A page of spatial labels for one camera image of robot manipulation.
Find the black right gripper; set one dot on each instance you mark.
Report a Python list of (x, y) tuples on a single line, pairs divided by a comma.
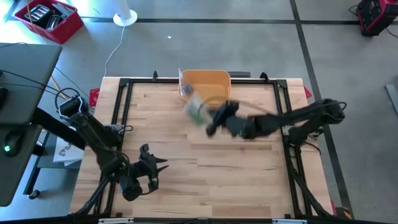
[(236, 121)]

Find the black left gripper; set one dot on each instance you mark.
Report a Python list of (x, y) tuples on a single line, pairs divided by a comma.
[(140, 177)]

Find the green elastic bandage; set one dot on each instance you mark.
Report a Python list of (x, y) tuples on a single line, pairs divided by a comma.
[(195, 113)]

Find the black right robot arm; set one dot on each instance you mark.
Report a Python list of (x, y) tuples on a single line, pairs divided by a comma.
[(304, 119)]

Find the yellow plastic bin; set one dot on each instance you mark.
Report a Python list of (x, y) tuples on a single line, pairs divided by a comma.
[(211, 85)]

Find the red corner guard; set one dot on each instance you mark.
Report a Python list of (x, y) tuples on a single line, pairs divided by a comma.
[(342, 211), (94, 97), (307, 91)]

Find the white printed paper sheet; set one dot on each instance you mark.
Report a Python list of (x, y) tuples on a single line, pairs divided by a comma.
[(66, 149)]

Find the black support beam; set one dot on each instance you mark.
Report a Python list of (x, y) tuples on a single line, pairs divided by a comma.
[(56, 127)]

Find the white fan stand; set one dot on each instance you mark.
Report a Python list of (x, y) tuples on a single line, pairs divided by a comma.
[(124, 17)]

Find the black computer mouse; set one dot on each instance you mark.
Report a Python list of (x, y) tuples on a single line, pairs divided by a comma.
[(12, 144)]

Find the grey desk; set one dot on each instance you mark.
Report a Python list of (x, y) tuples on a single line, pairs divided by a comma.
[(28, 77)]

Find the red plastic crate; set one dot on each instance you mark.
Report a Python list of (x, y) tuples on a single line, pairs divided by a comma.
[(66, 28)]

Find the clear plastic container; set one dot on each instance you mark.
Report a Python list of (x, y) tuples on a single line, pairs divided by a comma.
[(53, 21)]

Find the red and black equipment case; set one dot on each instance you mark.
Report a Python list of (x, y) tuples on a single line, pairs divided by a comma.
[(373, 18)]

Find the black battery pack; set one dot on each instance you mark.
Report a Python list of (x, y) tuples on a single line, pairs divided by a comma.
[(38, 12)]

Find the silver aluminium bracket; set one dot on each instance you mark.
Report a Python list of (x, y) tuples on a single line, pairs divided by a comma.
[(289, 221), (285, 130), (115, 221)]

